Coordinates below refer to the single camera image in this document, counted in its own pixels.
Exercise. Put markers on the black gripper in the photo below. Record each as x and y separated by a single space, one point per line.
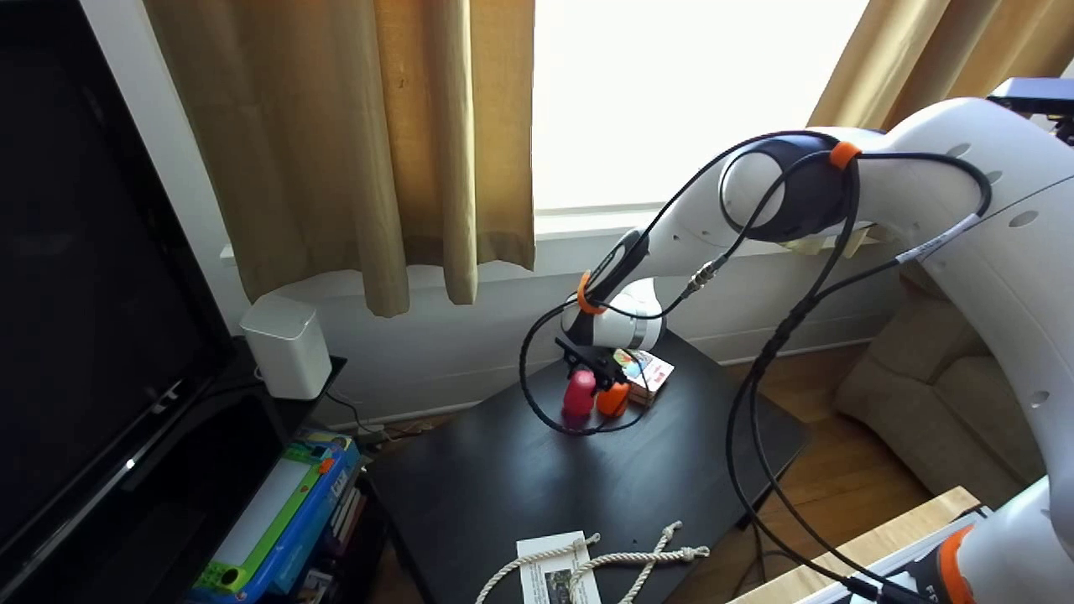
584 358

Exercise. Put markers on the orange plastic cup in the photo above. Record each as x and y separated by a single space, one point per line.
611 402

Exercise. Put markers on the pink plastic cup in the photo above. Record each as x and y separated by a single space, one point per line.
579 399

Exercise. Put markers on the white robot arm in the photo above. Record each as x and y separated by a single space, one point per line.
981 198

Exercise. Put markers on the black side table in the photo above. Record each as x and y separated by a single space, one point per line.
464 496

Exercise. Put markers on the white picture card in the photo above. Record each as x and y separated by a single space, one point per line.
557 569

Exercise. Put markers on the tan left curtain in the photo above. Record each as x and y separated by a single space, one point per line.
367 136

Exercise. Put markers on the tan curtain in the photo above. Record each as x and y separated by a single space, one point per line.
367 136
907 56

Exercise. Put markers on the white small speaker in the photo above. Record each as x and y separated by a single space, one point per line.
287 347

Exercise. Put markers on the beige sofa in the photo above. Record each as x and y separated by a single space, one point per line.
934 395

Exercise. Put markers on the wooden board edge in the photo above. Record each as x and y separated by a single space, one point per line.
884 547

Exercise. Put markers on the blue green game box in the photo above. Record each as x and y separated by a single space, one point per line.
281 529

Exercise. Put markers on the tan right curtain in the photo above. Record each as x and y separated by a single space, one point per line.
907 56

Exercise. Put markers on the black tv stand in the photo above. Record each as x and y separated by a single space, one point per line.
120 501

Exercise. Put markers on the black television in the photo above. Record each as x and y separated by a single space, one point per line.
104 319

